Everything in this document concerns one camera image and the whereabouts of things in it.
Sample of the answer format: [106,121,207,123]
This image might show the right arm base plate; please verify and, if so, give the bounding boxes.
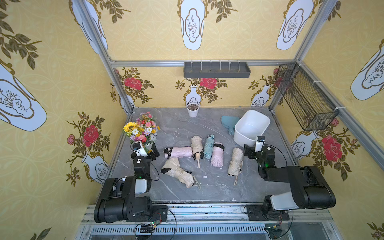
[244,205,290,221]

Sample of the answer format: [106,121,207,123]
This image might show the pink umbrella sideways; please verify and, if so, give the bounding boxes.
[164,147,193,159]

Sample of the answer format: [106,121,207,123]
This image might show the colourful flower bouquet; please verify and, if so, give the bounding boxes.
[123,112,160,145]

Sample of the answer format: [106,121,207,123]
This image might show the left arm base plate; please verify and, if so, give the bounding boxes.
[126,205,168,223]

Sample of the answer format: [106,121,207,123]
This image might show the pink umbrella with black band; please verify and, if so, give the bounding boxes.
[211,142,225,168]

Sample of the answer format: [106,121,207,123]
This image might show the white slatted flower vase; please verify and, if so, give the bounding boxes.
[144,142,153,153]

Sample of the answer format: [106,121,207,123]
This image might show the white plastic storage box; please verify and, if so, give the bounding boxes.
[234,110,271,147]

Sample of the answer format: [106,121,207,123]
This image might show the beige umbrella with wooden handle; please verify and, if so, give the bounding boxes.
[191,136,204,168]

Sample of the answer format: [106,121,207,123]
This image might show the small white plant pot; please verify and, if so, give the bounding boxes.
[187,103,200,118]

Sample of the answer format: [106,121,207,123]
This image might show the black wire mesh basket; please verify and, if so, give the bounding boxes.
[275,63,339,131]

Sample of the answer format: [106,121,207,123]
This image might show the teal plastic dustpan scoop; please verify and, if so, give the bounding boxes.
[221,116,240,136]

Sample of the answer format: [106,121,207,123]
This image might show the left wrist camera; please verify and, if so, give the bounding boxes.
[131,141,148,157]

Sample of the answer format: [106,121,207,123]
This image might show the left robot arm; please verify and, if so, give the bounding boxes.
[94,142,160,224]

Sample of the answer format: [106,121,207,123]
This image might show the grey wall shelf tray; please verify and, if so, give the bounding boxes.
[183,61,251,79]

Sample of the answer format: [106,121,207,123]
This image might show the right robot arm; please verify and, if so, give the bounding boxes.
[244,145,336,221]

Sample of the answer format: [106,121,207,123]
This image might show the teal umbrella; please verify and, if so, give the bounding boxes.
[204,135,215,160]

